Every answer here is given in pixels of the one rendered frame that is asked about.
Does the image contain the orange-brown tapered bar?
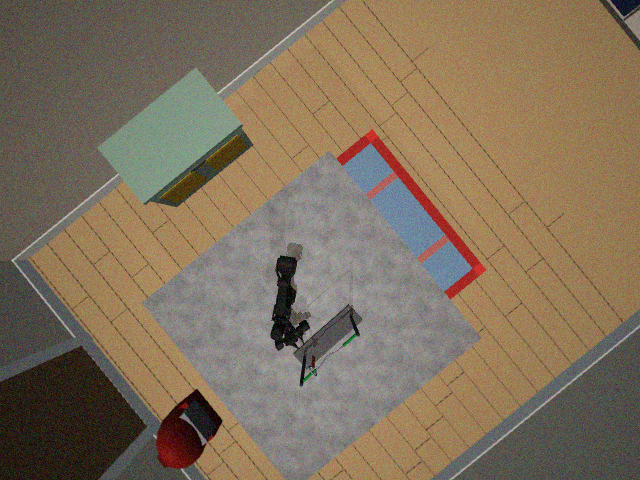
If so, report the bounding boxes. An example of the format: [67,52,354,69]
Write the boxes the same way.
[309,355,317,377]

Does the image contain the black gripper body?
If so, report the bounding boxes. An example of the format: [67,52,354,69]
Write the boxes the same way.
[275,320,310,351]

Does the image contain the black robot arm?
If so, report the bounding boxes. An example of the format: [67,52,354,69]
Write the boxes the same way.
[270,256,300,346]

